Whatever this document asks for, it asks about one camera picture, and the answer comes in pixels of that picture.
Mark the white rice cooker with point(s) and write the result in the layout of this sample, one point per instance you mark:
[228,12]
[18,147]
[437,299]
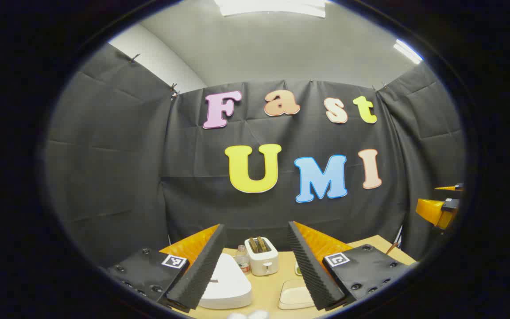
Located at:
[228,283]

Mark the clear tray of rice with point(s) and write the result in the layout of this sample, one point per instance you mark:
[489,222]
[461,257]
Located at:
[295,294]

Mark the clear plastic bottle red label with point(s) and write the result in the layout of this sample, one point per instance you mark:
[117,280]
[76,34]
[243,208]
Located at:
[242,261]

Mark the ceiling light panel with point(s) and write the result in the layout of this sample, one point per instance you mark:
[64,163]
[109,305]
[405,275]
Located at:
[407,51]

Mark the brown toast slice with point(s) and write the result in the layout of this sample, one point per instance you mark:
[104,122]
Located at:
[261,243]
[253,245]

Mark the white divided grain dish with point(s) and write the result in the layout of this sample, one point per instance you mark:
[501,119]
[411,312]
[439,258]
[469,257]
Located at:
[298,268]

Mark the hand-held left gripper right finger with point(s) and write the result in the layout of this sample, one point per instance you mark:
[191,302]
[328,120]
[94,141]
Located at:
[308,270]

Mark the white toaster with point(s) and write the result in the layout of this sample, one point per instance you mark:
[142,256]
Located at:
[264,263]

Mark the black backdrop cloth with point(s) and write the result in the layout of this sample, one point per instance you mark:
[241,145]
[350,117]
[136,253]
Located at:
[126,177]

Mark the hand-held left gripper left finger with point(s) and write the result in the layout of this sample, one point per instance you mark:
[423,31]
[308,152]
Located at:
[202,274]

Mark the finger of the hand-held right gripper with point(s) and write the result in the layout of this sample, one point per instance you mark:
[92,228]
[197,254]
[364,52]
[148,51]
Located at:
[452,187]
[432,210]

